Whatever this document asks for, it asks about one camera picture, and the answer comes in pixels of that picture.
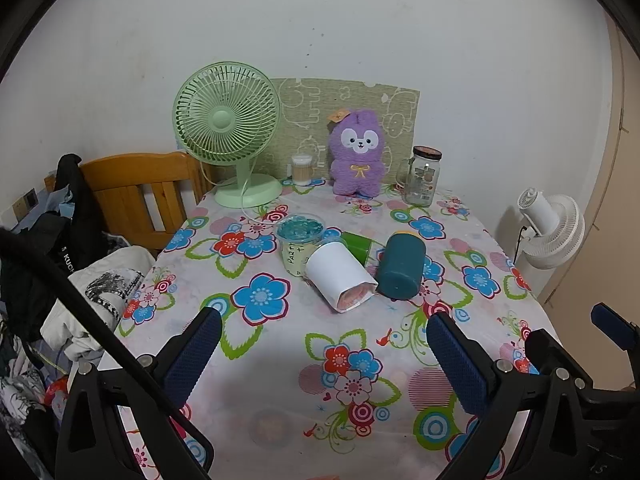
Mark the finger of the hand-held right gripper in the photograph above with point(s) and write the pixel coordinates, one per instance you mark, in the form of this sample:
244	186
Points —
550	350
615	325

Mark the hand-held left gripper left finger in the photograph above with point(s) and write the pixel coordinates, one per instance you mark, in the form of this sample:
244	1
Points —
195	355

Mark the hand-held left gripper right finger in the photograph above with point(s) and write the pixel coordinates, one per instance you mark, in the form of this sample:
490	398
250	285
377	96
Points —
457	365

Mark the white paper cup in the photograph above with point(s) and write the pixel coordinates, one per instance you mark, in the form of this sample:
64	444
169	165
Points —
335	272

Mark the teal cup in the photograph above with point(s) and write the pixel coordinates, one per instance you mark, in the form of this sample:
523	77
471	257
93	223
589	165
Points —
400	265

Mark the clear plastic cup blue lid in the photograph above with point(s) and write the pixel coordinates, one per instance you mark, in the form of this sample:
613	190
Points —
295	255

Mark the green cup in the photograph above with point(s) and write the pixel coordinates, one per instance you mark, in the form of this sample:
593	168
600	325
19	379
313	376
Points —
360	244

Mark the floral tablecloth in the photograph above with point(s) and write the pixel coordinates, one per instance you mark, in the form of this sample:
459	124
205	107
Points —
280	360

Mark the white floor fan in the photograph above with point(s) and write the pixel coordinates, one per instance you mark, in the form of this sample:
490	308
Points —
555	235

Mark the white printed cloth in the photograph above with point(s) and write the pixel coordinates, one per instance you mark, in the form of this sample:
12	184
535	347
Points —
115	270

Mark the beige door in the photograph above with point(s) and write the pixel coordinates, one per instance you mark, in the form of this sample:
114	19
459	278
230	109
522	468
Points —
620	185

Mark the black jacket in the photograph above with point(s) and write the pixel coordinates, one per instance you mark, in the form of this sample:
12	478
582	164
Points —
75	230

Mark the dark floral cloth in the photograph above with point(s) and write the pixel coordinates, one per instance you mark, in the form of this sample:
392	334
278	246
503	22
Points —
20	400

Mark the glass jar mug with lid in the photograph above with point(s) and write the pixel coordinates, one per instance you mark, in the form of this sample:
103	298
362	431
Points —
422	180

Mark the toothpick jar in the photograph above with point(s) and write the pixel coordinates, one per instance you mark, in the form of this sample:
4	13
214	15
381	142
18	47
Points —
301	170

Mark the purple plush toy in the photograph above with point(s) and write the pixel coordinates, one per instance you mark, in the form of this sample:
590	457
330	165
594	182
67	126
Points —
357	160

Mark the green desk fan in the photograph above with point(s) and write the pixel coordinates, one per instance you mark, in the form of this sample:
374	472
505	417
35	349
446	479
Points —
222	120

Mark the green patterned board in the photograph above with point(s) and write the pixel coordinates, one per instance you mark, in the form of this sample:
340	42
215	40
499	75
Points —
310	110

